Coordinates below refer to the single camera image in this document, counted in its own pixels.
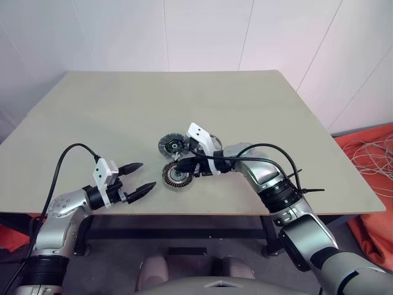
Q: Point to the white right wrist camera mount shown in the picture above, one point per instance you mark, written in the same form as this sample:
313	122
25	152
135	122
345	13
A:
196	130

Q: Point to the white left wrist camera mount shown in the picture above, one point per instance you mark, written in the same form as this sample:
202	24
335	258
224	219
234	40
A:
101	172

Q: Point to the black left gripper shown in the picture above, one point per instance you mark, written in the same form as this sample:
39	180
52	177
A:
116	192

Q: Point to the spoked metal rotor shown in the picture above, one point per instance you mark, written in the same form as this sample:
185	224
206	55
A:
168	144

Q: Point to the grey robot torso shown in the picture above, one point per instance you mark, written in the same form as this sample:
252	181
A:
190	289

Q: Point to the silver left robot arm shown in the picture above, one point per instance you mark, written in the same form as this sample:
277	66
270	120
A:
64	204

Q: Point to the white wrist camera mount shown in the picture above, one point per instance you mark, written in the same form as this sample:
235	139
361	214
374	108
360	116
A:
101	172
196	130

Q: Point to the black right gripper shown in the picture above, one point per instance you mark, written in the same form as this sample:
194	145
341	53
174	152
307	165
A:
204	164

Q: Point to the grey motor housing with windings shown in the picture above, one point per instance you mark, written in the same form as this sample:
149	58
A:
175	183

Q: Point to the large orange beanbag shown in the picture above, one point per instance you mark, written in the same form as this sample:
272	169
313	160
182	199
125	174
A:
377	233

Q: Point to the black zip tie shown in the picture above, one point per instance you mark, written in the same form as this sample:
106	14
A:
313	190

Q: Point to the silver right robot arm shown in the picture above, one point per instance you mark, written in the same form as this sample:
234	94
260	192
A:
307	236

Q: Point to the black metal table frame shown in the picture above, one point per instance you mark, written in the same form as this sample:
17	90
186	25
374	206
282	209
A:
172	232

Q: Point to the dark rounded robot knee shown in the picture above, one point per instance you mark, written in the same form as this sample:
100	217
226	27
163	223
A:
238	267
152	270

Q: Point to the grey round motor lid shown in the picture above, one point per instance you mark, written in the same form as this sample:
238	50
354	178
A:
217	142

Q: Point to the small orange cushion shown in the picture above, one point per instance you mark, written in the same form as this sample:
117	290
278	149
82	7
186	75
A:
9	236

